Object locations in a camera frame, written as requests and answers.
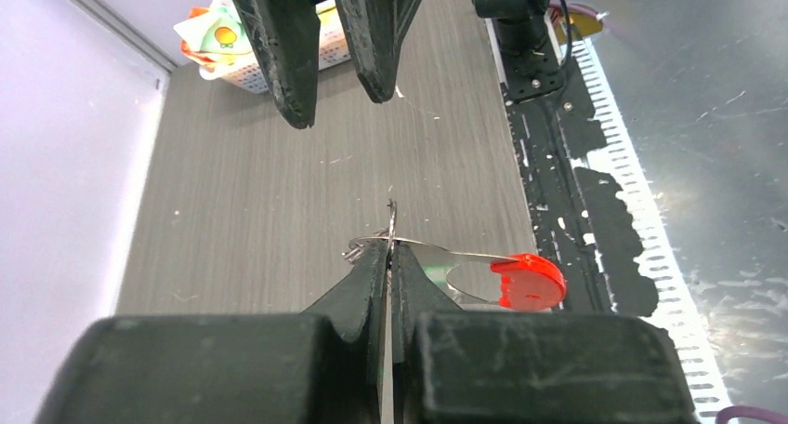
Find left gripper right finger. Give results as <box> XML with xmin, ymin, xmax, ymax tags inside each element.
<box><xmin>392</xmin><ymin>243</ymin><xmax>696</xmax><ymax>423</ymax></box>

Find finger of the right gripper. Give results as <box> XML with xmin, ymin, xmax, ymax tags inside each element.
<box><xmin>335</xmin><ymin>0</ymin><xmax>423</xmax><ymax>103</ymax></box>
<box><xmin>232</xmin><ymin>0</ymin><xmax>321</xmax><ymax>129</ymax></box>

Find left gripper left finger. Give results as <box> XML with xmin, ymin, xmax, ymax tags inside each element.
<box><xmin>36</xmin><ymin>244</ymin><xmax>387</xmax><ymax>423</ymax></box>

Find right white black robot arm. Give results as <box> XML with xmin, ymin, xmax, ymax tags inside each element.
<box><xmin>231</xmin><ymin>0</ymin><xmax>550</xmax><ymax>129</ymax></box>

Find white plastic basket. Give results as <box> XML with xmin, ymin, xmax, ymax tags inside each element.
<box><xmin>199</xmin><ymin>11</ymin><xmax>350</xmax><ymax>94</ymax></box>

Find colourful patterned cloth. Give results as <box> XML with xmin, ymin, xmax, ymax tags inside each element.
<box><xmin>174</xmin><ymin>0</ymin><xmax>349</xmax><ymax>80</ymax></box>

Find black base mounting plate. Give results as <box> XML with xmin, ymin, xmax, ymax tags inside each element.
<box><xmin>501</xmin><ymin>36</ymin><xmax>659</xmax><ymax>318</ymax></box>

